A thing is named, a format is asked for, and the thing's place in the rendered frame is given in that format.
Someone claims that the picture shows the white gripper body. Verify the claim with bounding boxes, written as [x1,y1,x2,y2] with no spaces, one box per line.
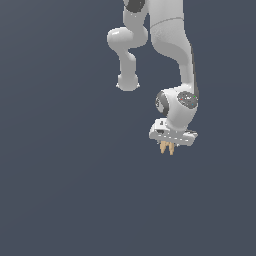
[148,119,199,148]

